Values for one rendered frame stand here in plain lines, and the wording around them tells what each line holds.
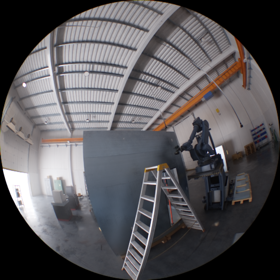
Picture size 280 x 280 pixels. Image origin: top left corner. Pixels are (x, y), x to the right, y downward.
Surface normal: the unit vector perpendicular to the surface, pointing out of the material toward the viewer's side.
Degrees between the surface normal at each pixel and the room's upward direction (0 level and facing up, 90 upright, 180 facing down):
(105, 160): 90
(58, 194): 90
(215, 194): 90
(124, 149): 90
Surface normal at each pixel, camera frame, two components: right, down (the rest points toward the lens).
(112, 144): 0.43, -0.36
